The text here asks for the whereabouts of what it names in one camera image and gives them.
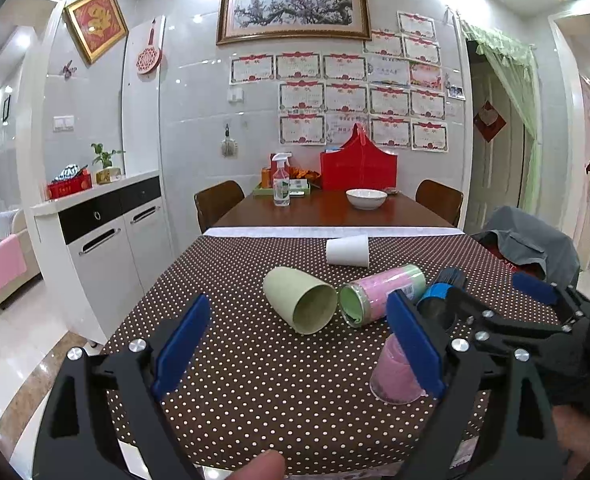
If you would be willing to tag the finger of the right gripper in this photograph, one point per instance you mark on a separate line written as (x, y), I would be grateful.
(570, 306)
(470, 309)

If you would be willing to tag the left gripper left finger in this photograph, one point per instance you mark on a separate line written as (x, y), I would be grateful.
(78, 439)

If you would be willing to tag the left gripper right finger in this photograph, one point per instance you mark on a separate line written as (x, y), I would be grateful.
(492, 417)

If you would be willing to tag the pink clear plastic cup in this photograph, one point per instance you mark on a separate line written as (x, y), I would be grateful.
(393, 380)

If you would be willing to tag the blue black cup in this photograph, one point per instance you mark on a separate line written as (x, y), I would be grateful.
(432, 306)

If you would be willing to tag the pink green clear cup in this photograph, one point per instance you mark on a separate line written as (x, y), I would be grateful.
(364, 301)

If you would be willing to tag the white paper cup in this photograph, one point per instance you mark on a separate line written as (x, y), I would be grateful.
(348, 251)

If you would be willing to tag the pale green plastic cup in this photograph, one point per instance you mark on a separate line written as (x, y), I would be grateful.
(304, 302)

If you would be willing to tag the person's left hand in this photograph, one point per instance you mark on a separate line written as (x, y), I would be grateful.
(267, 466)

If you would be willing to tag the grey jacket on chair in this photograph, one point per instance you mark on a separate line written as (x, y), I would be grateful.
(525, 240)

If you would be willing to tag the wooden chair right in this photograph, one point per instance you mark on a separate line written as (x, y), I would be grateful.
(443, 200)

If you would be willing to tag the wooden chair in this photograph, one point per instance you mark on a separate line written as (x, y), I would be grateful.
(213, 203)
(443, 200)

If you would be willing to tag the white black sideboard cabinet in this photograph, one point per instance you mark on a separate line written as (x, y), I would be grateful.
(101, 250)

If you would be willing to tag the pink cloth on sofa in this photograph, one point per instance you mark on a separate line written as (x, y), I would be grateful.
(12, 261)

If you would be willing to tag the white ceramic bowl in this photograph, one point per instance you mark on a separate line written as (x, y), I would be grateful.
(366, 199)

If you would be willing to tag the red diamond door decoration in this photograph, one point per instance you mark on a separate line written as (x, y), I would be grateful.
(488, 121)

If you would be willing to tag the red gift bag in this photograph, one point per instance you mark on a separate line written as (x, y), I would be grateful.
(358, 163)

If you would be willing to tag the red box on cabinet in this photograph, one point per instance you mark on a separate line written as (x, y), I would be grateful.
(73, 179)

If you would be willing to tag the small potted plant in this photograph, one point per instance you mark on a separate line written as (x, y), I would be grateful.
(109, 172)

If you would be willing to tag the wooden chair left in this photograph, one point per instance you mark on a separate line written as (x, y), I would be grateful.
(213, 203)

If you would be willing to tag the green tray on table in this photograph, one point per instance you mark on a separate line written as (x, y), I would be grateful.
(295, 187)

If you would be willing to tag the clear spray bottle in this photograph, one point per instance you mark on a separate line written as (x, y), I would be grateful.
(280, 180)

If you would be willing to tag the gold framed red picture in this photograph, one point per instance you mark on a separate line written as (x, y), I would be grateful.
(96, 26)

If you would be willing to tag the framed blossom painting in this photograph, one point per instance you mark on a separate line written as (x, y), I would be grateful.
(249, 20)

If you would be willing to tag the red round wall ornament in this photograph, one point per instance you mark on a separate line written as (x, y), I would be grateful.
(150, 56)

